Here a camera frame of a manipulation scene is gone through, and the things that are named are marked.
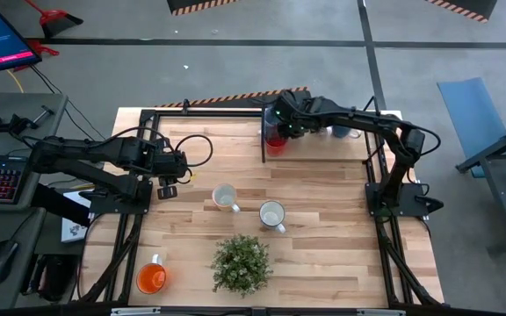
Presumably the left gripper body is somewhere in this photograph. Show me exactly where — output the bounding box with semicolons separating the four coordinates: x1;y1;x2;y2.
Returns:
150;150;192;187

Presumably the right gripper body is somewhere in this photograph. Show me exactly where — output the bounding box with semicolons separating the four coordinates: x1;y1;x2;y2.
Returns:
278;97;327;140

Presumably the solid red mug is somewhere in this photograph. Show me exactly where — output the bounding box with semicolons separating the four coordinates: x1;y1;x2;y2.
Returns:
264;136;288;158

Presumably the blue mug white handle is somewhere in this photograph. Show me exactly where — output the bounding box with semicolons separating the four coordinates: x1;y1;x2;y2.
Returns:
331;125;363;140

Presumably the yellow dotted mug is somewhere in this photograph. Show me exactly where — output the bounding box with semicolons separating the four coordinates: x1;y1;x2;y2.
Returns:
211;183;242;214

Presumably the orange mug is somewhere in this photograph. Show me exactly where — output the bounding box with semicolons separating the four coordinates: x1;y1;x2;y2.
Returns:
135;253;170;296

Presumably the blue white floral mug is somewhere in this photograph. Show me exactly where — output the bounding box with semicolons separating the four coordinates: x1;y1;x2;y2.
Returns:
258;199;288;234

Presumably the hazard striped black mat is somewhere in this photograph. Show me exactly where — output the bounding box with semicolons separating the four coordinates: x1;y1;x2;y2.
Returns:
425;0;499;25
153;85;312;110
166;0;242;18

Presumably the white box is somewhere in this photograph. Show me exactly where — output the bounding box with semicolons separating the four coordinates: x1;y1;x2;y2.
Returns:
60;190;92;244

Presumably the potted plant black striped pot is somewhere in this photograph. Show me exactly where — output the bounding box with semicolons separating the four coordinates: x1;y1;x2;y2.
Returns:
210;233;275;299

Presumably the black bag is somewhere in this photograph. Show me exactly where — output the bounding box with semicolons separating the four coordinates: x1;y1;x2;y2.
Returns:
20;253;81;304

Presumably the grey desk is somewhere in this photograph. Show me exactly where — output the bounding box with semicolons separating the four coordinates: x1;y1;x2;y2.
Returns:
0;205;48;313
0;90;70;212

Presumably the black desk clamp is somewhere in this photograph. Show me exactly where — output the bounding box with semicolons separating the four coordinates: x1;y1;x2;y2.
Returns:
0;104;56;138

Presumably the blue mat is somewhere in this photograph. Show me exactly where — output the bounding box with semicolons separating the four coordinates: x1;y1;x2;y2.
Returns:
436;76;506;180

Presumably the black computer mouse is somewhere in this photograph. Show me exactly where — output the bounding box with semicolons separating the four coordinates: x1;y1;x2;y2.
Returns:
0;239;20;285

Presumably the grey metal table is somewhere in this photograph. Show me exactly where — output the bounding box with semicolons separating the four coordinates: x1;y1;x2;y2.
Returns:
454;114;506;255

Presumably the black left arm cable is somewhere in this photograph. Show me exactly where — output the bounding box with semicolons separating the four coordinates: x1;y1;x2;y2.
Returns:
172;133;214;169

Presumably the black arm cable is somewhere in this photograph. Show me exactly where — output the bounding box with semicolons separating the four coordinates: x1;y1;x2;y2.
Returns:
172;133;214;169
408;124;443;158

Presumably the black rig frame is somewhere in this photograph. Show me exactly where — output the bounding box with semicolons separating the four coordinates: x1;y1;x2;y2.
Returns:
76;98;446;308

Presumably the black floor cable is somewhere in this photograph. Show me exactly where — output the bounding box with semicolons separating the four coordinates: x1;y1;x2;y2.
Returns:
28;64;107;142

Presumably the grey metal bracket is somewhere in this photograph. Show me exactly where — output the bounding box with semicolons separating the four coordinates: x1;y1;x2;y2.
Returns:
111;306;163;316
357;308;407;316

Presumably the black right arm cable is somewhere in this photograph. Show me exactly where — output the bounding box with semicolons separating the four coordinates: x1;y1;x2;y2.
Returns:
408;124;443;158

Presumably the yellow floor cable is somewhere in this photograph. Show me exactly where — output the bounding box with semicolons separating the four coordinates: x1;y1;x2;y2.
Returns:
5;68;25;95

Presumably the red handled broom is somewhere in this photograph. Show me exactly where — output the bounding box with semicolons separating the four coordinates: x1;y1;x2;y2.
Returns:
23;0;85;39

